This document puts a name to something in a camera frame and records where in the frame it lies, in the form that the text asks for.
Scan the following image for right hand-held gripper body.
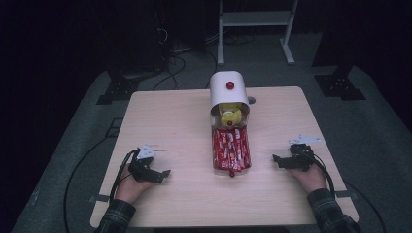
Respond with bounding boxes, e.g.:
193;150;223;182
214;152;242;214
284;134;322;173

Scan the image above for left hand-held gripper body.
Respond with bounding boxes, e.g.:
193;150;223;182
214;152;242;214
127;143;163;184

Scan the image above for person's right hand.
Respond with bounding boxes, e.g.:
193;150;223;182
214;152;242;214
287;162;328;194

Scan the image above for person's left hand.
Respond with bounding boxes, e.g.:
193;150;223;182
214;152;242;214
115;161;154;205

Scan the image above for pile of red snack packets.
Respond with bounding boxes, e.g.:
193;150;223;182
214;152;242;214
212;126;252;173

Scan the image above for clear drawer with red knob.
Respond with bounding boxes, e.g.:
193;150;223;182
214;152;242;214
211;124;253;179
210;102;251;129

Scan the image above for white cylindrical dispenser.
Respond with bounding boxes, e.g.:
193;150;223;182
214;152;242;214
209;70;252;130

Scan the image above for black stand base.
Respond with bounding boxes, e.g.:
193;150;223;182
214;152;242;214
95;68;141;106
314;64;367;101

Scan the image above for white metal stand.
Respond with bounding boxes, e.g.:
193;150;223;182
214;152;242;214
216;0;299;67

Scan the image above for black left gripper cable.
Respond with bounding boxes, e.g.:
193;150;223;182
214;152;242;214
63;137;142;233

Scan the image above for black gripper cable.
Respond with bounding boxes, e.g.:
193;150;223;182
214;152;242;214
304;151;387;233
63;137;142;233

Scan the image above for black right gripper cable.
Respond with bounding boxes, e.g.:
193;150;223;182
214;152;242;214
304;151;387;233

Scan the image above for grey table bracket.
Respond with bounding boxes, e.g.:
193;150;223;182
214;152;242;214
88;194;110;204
334;190;360;201

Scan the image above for black floor cables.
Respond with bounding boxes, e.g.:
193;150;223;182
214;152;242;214
151;27;219;92

